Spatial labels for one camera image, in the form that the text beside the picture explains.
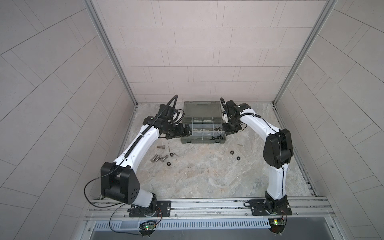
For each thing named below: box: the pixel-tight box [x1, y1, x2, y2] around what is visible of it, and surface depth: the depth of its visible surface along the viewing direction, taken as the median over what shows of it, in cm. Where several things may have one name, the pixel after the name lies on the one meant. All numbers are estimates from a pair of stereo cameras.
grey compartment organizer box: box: [181, 101, 226, 144], surface depth 101 cm
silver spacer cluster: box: [150, 145, 169, 163], surface depth 88 cm
